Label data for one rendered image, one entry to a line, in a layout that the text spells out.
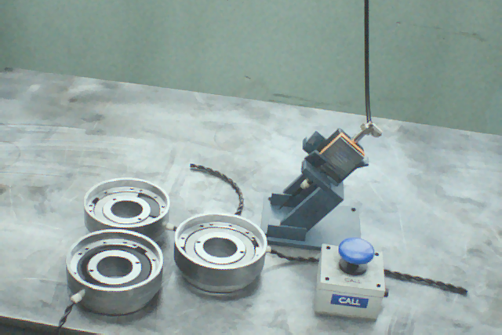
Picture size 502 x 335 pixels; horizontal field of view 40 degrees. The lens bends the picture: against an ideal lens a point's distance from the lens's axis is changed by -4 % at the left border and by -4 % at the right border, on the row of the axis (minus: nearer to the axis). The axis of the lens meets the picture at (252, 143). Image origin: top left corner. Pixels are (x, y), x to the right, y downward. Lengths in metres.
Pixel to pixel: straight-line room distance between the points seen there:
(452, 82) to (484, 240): 1.54
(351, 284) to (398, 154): 0.40
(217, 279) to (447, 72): 1.78
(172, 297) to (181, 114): 0.44
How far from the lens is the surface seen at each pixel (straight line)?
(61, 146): 1.06
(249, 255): 0.81
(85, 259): 0.79
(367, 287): 0.77
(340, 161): 0.85
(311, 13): 2.36
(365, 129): 0.84
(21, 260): 0.84
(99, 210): 0.87
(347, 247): 0.77
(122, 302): 0.75
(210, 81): 2.48
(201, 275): 0.78
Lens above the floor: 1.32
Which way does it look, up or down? 29 degrees down
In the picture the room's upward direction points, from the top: 7 degrees clockwise
